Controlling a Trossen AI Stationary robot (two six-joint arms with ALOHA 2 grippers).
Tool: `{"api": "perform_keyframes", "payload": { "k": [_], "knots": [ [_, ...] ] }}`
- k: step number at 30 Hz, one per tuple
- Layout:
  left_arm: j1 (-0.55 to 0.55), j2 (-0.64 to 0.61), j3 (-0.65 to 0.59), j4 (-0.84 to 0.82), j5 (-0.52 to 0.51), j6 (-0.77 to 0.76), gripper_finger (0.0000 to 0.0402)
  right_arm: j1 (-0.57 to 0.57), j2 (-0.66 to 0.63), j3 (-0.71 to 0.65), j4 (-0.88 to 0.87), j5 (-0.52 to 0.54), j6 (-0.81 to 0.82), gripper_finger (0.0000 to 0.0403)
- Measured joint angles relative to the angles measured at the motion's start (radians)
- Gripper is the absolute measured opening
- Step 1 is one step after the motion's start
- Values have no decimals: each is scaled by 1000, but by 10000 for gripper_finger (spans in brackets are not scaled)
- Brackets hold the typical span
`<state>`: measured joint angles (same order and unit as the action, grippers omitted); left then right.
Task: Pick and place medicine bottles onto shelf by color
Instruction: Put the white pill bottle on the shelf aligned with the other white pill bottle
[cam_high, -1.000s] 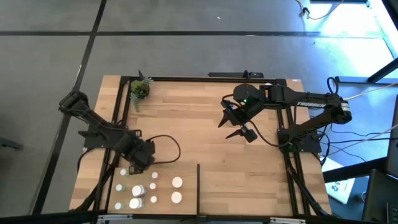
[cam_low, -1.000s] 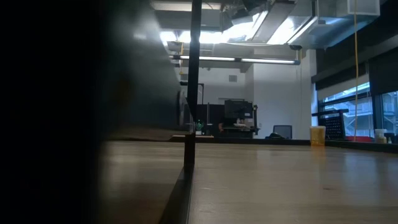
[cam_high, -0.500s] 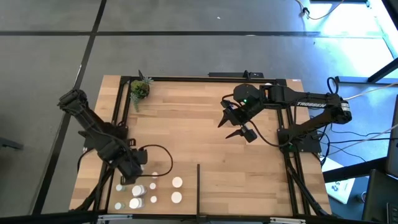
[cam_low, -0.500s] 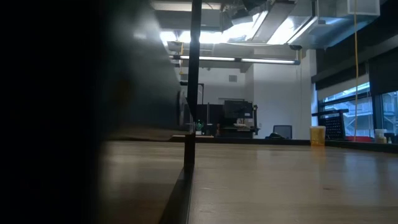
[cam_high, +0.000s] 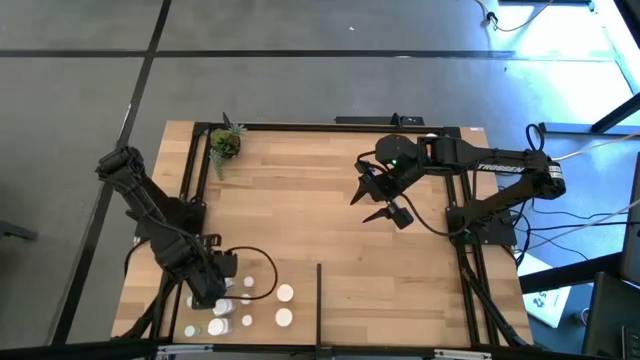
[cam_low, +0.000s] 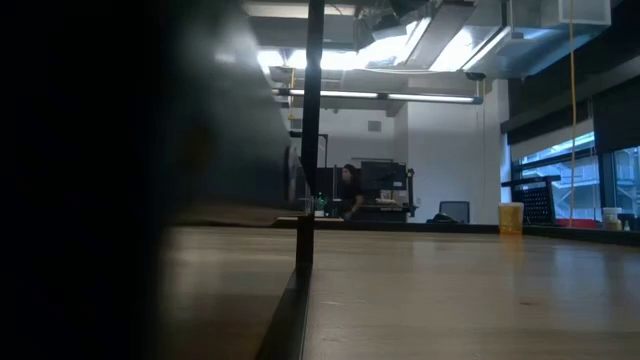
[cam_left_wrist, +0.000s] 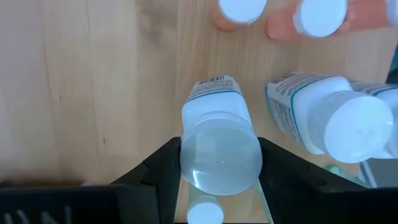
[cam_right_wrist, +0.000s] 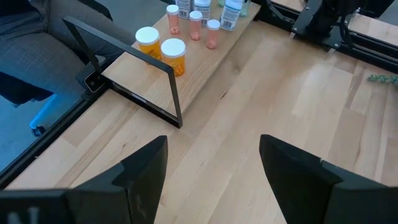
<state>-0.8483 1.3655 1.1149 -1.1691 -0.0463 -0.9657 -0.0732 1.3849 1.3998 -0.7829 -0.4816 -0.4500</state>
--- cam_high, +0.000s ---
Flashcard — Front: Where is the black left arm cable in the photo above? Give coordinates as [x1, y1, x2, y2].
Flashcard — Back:
[222, 244, 280, 302]

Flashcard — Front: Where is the black keyboard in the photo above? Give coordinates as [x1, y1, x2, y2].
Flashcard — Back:
[621, 323, 640, 359]

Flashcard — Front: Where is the black aluminium table frame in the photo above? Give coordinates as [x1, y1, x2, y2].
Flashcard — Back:
[112, 121, 534, 351]

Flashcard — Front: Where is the black flat bar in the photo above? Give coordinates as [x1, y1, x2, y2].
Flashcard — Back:
[333, 112, 426, 127]

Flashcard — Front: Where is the small potted green plant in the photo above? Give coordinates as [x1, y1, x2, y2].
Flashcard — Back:
[208, 112, 247, 181]

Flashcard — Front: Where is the floor power cable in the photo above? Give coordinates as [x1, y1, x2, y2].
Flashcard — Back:
[473, 0, 556, 32]

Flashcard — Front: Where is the beige floor cable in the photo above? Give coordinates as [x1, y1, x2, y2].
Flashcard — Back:
[549, 135, 640, 164]

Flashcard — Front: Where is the white printed paper sheet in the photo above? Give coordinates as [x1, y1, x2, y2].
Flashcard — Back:
[517, 252, 572, 329]

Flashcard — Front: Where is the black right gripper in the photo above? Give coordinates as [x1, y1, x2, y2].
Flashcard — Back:
[349, 159, 416, 230]

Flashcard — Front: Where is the black rig crossbeam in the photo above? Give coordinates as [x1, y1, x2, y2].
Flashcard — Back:
[0, 338, 640, 360]

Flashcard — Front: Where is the grey monitor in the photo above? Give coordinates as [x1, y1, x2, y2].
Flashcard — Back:
[619, 154, 640, 286]

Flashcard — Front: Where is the black desk leg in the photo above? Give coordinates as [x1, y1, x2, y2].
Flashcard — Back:
[519, 251, 624, 295]
[538, 93, 640, 136]

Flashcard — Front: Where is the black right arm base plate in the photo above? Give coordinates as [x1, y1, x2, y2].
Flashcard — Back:
[446, 207, 519, 247]

